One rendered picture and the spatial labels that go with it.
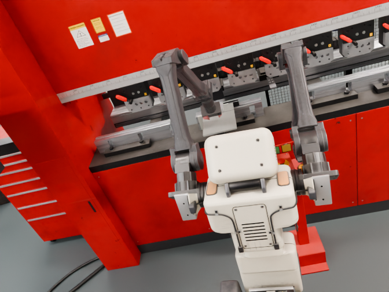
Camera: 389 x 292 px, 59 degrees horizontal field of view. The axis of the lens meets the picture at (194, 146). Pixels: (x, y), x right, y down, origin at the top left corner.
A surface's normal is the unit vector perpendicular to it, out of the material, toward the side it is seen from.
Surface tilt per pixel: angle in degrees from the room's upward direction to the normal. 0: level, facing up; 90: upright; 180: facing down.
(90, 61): 90
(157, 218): 90
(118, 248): 90
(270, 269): 82
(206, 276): 0
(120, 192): 90
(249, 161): 48
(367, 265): 0
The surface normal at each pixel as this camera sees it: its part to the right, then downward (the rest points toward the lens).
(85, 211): -0.01, 0.58
